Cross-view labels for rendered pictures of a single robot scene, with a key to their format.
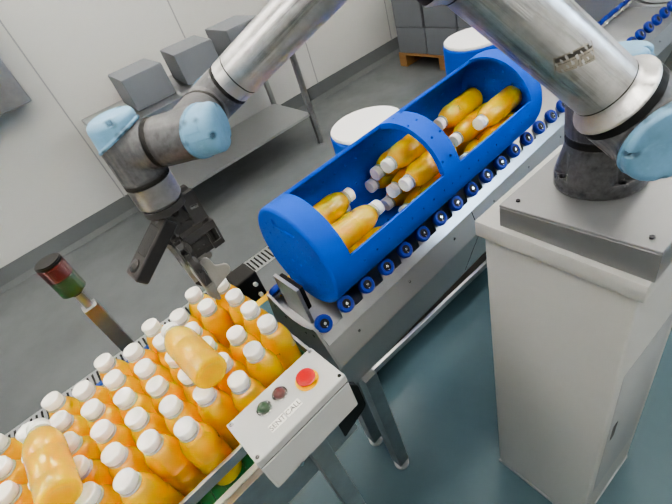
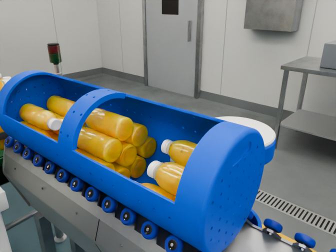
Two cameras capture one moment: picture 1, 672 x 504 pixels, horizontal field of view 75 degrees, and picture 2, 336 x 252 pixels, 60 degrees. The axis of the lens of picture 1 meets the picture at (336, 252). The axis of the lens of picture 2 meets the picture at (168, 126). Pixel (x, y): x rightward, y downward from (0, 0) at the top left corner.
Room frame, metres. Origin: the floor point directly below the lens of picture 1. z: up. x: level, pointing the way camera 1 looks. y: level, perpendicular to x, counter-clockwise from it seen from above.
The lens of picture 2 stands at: (0.93, -1.09, 1.47)
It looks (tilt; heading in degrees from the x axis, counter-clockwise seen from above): 23 degrees down; 69
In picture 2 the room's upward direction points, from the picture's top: straight up
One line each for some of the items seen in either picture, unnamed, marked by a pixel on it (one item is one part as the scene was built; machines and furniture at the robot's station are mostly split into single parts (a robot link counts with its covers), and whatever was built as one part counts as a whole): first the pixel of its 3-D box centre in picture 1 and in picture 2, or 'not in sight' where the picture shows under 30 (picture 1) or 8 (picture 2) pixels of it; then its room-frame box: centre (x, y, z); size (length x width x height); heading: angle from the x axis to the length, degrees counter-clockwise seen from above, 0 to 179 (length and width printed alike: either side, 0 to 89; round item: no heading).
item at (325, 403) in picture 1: (295, 413); not in sight; (0.45, 0.17, 1.05); 0.20 x 0.10 x 0.10; 120
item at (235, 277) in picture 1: (247, 287); not in sight; (0.96, 0.27, 0.95); 0.10 x 0.07 x 0.10; 30
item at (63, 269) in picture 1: (55, 270); (53, 49); (0.93, 0.65, 1.23); 0.06 x 0.06 x 0.04
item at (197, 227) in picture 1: (183, 226); not in sight; (0.68, 0.24, 1.36); 0.09 x 0.08 x 0.12; 120
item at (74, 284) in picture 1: (67, 282); (55, 57); (0.93, 0.65, 1.18); 0.06 x 0.06 x 0.05
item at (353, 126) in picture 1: (366, 124); (235, 131); (1.51, -0.27, 1.03); 0.28 x 0.28 x 0.01
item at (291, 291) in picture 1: (296, 297); not in sight; (0.81, 0.13, 0.99); 0.10 x 0.02 x 0.12; 30
